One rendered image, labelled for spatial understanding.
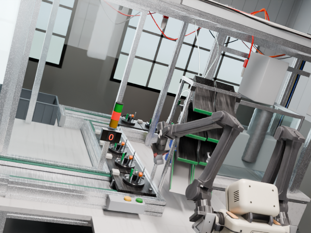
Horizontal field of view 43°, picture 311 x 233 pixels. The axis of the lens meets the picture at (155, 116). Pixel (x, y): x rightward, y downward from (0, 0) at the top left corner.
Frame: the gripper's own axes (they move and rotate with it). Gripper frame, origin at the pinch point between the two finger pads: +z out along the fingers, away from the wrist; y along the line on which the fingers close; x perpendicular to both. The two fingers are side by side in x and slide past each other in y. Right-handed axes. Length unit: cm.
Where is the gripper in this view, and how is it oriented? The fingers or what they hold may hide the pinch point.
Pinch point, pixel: (158, 155)
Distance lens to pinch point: 235.8
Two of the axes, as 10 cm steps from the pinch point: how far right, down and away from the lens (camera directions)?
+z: -1.5, 6.3, 7.6
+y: -9.4, 1.5, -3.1
